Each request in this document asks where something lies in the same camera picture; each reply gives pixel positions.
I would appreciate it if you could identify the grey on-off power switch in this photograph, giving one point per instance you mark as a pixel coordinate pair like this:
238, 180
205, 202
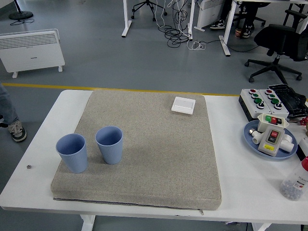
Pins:
270, 142

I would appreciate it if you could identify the person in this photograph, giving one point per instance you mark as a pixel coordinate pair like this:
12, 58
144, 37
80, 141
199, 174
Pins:
249, 14

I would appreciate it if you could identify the white push-button control box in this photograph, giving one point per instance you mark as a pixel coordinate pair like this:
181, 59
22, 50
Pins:
252, 101
276, 104

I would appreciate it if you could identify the black tool case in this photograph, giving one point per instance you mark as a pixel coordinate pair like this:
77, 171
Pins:
292, 99

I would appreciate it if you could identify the black star chair base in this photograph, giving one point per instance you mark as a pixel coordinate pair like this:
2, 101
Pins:
146, 4

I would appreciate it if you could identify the white pipe tee fitting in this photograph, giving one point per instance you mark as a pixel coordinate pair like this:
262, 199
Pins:
287, 143

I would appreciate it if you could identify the small floor cup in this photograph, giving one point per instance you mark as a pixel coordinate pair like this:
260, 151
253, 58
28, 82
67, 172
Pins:
238, 32

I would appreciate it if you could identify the blue ribbed plastic cup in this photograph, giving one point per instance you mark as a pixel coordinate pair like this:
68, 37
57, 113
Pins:
110, 149
71, 156

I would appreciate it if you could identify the blue plate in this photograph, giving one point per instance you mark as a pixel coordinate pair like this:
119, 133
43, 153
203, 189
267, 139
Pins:
250, 142

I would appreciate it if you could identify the white desk leg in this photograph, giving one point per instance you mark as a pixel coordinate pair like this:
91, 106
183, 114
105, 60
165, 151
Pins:
126, 24
191, 21
225, 41

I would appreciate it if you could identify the black office chair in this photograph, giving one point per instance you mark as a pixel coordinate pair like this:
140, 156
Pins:
294, 14
281, 41

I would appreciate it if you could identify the white table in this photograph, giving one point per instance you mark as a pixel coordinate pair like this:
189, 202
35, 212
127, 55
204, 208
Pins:
240, 183

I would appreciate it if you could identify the small metal nut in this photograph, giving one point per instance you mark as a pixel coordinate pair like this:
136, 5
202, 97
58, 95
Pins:
29, 166

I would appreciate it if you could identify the black round stand base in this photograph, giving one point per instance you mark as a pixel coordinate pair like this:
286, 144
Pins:
21, 15

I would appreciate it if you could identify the clear bottle red cap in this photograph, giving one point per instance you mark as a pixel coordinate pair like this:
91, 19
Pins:
294, 183

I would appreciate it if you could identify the beige three-button switch box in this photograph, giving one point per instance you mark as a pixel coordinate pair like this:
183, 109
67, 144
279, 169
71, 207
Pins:
263, 121

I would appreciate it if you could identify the large white panel heater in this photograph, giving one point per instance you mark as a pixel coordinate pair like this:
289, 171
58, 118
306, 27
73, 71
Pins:
31, 53

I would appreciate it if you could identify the small red part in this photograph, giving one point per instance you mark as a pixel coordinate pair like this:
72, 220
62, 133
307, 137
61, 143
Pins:
304, 121

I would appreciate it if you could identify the grey-brown cushion mat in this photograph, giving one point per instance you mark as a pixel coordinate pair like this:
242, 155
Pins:
149, 156

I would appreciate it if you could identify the white pipe fitting metal thread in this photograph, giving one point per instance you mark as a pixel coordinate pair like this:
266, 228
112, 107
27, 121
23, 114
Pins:
257, 137

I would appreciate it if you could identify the white wall switch panel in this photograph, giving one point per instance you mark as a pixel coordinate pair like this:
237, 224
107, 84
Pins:
183, 105

